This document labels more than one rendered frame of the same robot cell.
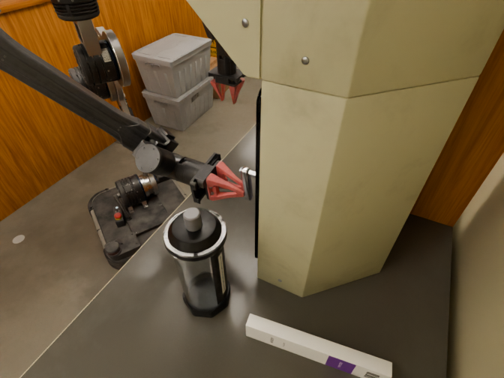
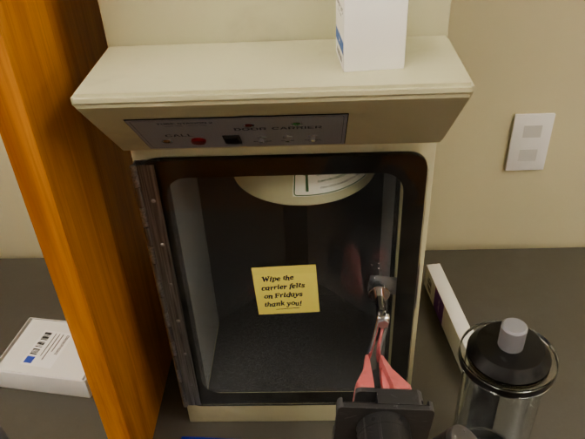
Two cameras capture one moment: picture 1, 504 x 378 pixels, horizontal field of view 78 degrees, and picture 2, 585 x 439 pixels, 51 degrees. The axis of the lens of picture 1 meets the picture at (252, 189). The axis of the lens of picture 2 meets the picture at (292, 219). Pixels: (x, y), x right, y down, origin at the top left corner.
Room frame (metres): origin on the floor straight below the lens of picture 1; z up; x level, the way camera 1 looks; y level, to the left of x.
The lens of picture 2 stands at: (0.75, 0.44, 1.70)
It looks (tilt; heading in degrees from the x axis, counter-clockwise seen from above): 35 degrees down; 246
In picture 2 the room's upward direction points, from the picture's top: 3 degrees counter-clockwise
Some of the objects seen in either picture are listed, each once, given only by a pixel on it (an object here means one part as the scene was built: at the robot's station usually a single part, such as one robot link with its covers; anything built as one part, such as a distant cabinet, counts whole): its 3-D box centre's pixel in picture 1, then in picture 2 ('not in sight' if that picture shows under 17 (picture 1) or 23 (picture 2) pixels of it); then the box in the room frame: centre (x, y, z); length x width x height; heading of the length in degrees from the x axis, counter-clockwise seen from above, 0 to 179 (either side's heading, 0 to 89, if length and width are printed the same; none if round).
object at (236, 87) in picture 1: (230, 88); not in sight; (0.94, 0.07, 1.14); 0.07 x 0.07 x 0.09; 63
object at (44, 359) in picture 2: not in sight; (58, 355); (0.83, -0.36, 0.96); 0.16 x 0.12 x 0.04; 145
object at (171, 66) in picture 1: (176, 64); not in sight; (2.76, 0.67, 0.49); 0.60 x 0.42 x 0.33; 153
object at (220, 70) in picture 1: (226, 65); not in sight; (0.94, 0.08, 1.21); 0.10 x 0.07 x 0.07; 63
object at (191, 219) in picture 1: (193, 226); (509, 346); (0.34, 0.10, 1.18); 0.09 x 0.09 x 0.07
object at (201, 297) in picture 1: (202, 265); (494, 412); (0.34, 0.10, 1.06); 0.11 x 0.11 x 0.21
